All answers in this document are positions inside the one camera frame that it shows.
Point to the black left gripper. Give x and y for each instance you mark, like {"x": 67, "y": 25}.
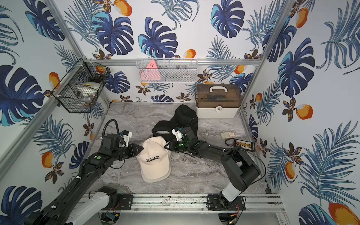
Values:
{"x": 128, "y": 150}

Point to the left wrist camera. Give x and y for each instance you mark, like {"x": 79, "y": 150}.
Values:
{"x": 126, "y": 135}

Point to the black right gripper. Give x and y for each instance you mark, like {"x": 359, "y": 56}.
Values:
{"x": 173, "y": 147}

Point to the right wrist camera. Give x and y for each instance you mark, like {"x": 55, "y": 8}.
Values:
{"x": 177, "y": 134}

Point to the black cap with white label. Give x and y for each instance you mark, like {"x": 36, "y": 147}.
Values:
{"x": 165, "y": 129}

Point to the black board with connectors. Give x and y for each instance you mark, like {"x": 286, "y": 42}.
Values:
{"x": 244, "y": 145}

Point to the brown lid storage box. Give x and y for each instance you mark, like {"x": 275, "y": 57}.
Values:
{"x": 217, "y": 101}

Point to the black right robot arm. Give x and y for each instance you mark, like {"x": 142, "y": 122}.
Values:
{"x": 240, "y": 168}

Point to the cream Colorado cap back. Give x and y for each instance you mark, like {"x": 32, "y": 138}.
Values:
{"x": 154, "y": 160}

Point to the black cap right rear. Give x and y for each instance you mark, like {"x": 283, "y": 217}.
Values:
{"x": 186, "y": 117}

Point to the black wire basket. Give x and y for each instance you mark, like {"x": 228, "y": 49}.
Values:
{"x": 85, "y": 82}

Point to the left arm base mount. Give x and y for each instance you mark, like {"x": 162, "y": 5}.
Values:
{"x": 112, "y": 199}

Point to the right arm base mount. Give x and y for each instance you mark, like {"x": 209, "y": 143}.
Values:
{"x": 225, "y": 202}

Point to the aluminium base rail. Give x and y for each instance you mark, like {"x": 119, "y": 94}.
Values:
{"x": 186, "y": 203}

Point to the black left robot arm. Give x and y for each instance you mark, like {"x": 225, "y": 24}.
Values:
{"x": 58, "y": 211}

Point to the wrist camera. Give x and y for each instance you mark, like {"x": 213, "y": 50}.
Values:
{"x": 126, "y": 135}
{"x": 177, "y": 134}

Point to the pink triangle card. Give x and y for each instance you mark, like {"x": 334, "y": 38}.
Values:
{"x": 151, "y": 73}

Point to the clear wall shelf basket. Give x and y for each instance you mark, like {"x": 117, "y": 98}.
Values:
{"x": 177, "y": 70}

